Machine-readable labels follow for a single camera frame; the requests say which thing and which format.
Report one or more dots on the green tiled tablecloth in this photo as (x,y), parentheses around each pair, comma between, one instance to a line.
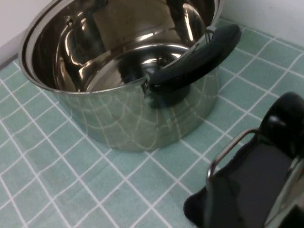
(71,178)

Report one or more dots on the stainless steel cooking pot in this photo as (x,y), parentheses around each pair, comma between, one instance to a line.
(130,123)

